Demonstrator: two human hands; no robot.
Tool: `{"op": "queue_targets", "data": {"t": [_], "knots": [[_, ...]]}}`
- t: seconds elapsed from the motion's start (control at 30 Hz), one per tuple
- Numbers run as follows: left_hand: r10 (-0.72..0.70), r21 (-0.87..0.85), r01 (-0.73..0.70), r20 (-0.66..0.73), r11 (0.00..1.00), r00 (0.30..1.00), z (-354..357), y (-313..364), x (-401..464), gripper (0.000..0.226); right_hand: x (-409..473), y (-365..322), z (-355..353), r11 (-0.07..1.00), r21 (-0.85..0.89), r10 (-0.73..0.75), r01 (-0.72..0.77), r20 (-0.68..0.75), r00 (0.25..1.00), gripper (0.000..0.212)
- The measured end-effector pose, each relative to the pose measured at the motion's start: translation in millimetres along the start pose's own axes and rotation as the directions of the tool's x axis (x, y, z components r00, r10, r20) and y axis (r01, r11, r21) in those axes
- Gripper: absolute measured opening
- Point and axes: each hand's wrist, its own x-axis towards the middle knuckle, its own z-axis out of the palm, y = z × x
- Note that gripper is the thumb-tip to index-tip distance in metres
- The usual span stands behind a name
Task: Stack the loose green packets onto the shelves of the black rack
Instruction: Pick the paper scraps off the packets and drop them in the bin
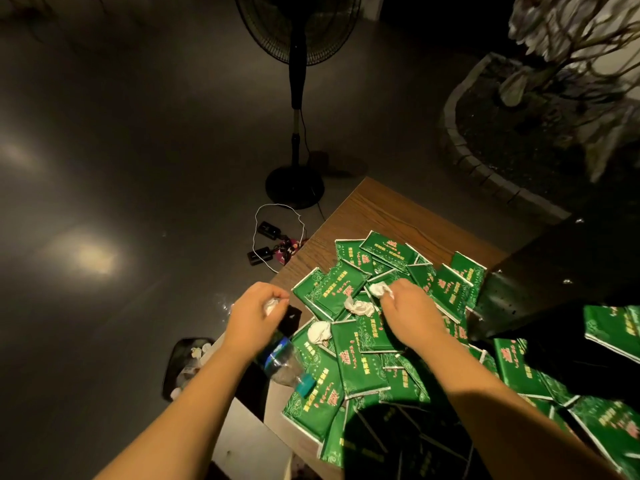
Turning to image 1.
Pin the black standing fan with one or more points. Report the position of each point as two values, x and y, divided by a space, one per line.
297 55

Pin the pink power socket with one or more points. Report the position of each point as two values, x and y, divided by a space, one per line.
288 248

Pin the clear plastic water bottle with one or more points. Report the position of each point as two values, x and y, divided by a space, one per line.
282 365

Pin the person's left hand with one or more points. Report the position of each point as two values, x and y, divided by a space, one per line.
252 320

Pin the black power adapter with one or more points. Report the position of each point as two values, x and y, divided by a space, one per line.
270 230
260 256

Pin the bare branched tree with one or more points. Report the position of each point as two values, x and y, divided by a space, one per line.
570 30

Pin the person's right forearm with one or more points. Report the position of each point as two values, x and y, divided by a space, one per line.
500 415

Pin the black metal shelf rack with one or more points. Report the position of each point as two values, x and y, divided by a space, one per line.
545 265

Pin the person's left forearm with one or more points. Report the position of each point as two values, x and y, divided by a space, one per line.
190 425

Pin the person's right hand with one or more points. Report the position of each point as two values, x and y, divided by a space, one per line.
412 315

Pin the black trash bin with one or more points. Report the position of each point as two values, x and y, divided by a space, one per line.
185 370

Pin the pile of green packets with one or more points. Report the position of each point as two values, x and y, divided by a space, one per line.
330 290

